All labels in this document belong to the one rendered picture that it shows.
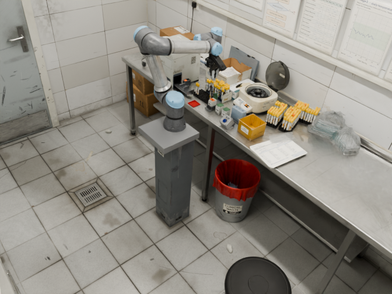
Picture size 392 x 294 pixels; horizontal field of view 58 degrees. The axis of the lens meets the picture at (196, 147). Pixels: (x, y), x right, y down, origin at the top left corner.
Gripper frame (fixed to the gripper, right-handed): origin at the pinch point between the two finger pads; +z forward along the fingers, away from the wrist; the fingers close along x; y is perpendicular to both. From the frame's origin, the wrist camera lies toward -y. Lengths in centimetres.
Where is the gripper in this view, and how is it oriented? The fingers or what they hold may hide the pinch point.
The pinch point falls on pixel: (214, 79)
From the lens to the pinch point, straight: 249.7
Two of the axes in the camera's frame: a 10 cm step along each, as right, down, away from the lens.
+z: -0.6, 7.7, 6.4
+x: -7.8, 3.7, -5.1
